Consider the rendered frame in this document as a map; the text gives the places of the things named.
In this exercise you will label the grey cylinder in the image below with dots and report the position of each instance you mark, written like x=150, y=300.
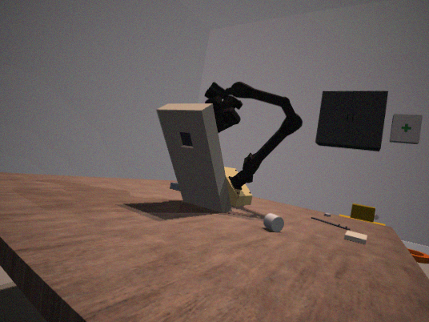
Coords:
x=274, y=222

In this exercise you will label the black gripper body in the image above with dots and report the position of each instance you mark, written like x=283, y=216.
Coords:
x=230, y=112

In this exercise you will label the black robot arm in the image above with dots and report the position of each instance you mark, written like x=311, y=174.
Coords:
x=290, y=124

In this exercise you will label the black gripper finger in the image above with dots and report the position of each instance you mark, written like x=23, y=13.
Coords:
x=223, y=123

